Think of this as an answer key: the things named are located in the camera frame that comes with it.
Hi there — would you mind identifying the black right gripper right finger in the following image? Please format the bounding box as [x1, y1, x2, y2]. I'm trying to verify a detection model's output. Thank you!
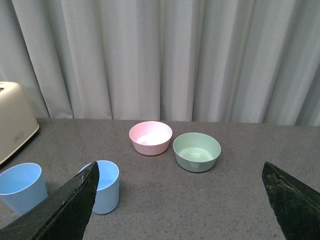
[261, 162, 320, 240]

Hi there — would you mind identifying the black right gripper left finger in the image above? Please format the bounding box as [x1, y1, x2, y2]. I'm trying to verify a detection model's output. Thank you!
[0, 161, 99, 240]

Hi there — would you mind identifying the light blue plastic cup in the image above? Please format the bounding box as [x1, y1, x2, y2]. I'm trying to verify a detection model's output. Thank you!
[92, 160, 120, 215]

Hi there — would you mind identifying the cream white toaster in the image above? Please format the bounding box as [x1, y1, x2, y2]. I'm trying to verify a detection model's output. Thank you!
[0, 81, 40, 163]

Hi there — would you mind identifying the pink plastic bowl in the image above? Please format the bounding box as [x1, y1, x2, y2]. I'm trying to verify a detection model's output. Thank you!
[129, 121, 173, 156]

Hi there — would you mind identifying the green plastic bowl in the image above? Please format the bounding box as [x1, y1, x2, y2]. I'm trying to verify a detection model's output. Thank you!
[173, 132, 222, 173]

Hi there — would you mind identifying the white pleated curtain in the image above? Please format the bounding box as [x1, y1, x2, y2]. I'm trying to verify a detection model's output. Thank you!
[0, 0, 320, 126]

